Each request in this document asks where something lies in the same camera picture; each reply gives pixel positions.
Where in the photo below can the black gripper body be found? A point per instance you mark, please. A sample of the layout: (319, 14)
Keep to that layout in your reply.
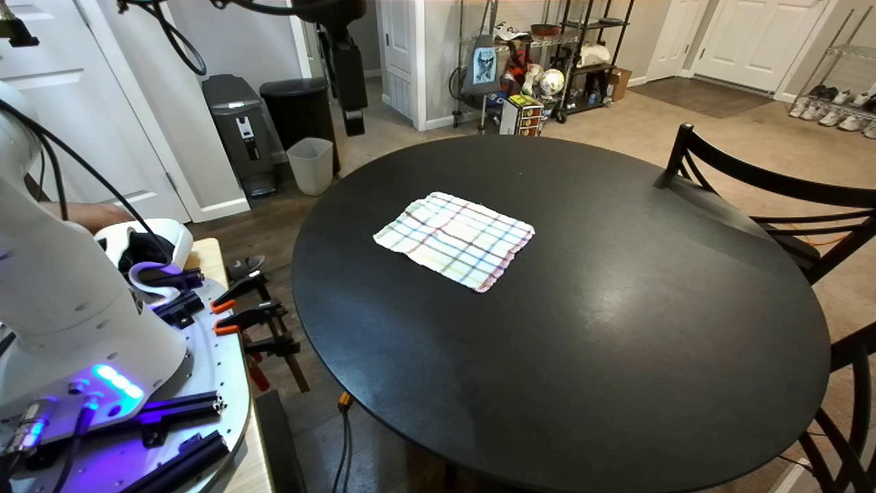
(347, 68)

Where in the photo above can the white plaid dish cloth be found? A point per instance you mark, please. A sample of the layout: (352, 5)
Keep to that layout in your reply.
(456, 241)

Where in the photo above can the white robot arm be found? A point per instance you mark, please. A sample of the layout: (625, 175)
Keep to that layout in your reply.
(63, 303)

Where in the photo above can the white narrow door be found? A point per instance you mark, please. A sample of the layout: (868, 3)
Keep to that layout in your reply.
(402, 55)

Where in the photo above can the black trash can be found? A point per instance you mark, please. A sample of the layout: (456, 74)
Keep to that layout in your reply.
(296, 110)

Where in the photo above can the small white waste bin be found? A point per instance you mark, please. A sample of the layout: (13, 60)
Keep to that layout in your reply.
(311, 166)

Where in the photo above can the grey step trash can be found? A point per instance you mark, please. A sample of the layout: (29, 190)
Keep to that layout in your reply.
(239, 138)

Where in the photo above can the blue framed portrait picture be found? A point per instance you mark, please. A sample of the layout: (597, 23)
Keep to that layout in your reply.
(485, 63)

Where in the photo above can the box of colourful packets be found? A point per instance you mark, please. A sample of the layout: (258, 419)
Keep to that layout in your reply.
(523, 115)

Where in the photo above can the white helmet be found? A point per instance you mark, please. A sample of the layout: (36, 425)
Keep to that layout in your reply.
(551, 84)

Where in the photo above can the black orange bar clamp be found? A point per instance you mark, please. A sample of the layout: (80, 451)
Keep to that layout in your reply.
(247, 319)
(241, 292)
(274, 352)

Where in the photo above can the white VR headset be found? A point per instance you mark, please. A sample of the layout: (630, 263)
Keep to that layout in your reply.
(167, 238)

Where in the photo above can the black metal shelf rack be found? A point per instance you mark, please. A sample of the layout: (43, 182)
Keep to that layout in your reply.
(593, 55)

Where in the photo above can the white closet door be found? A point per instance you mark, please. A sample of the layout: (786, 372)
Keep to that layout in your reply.
(91, 110)

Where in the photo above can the small brown cardboard box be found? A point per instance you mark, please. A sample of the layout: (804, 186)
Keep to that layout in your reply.
(619, 84)

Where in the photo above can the round grey mounting plate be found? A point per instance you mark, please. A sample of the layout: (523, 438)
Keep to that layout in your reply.
(215, 364)

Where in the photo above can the black cross-back chair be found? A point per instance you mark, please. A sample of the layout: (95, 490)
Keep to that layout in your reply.
(681, 155)
(864, 411)

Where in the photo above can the brown door mat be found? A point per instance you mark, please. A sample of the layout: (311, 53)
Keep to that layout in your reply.
(701, 97)

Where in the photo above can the round black table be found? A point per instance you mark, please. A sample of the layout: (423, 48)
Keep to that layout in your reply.
(593, 345)

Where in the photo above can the white panel entry door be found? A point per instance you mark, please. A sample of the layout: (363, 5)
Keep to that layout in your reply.
(756, 41)

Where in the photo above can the black aluminium bar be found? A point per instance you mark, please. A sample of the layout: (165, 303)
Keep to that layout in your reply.
(174, 462)

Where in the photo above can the white sneaker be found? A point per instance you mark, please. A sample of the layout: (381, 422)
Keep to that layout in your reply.
(856, 121)
(830, 115)
(801, 107)

